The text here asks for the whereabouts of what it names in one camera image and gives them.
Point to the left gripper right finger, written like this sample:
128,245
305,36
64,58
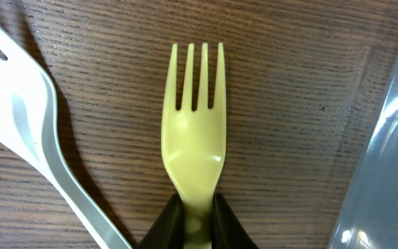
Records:
226,230

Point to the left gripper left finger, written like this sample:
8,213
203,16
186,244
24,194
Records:
167,232

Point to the left clear plastic container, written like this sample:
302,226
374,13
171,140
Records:
369,216

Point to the yellow plastic fork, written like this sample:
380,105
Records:
193,142

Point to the white fork slanted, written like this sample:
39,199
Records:
28,127

